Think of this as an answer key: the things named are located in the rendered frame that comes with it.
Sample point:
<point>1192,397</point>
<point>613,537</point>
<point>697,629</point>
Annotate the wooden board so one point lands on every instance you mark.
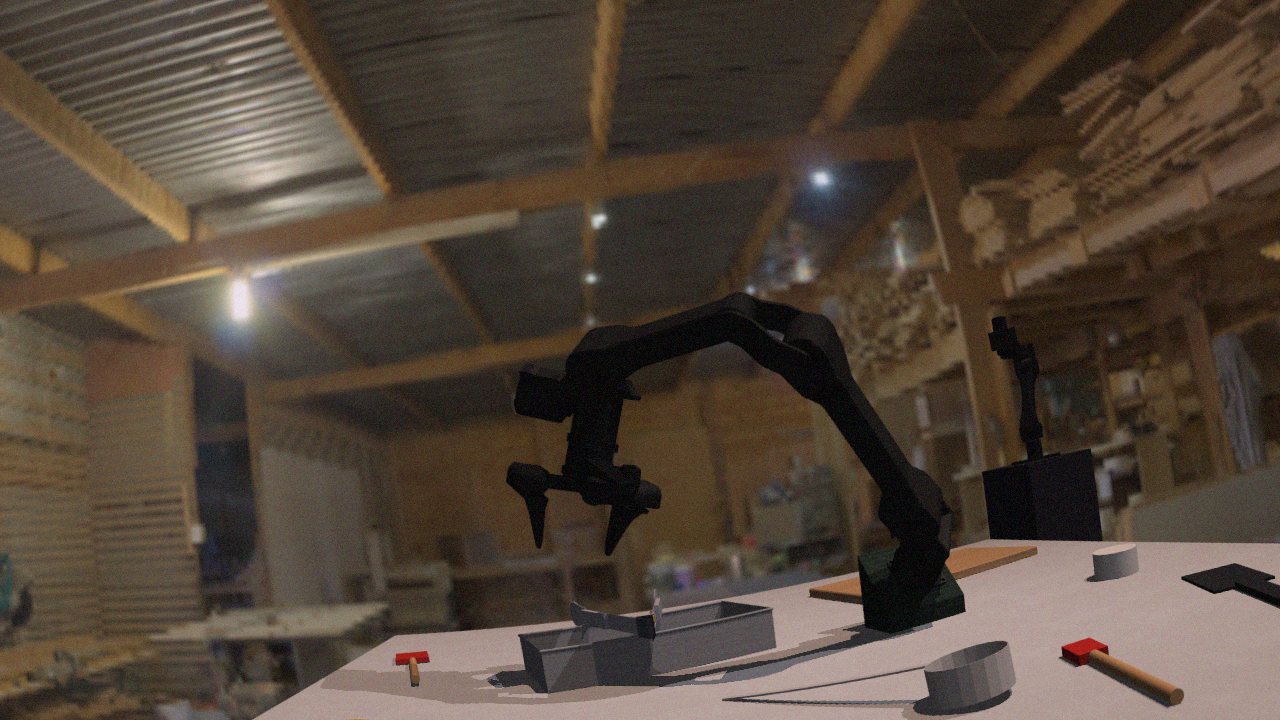
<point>961,563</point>

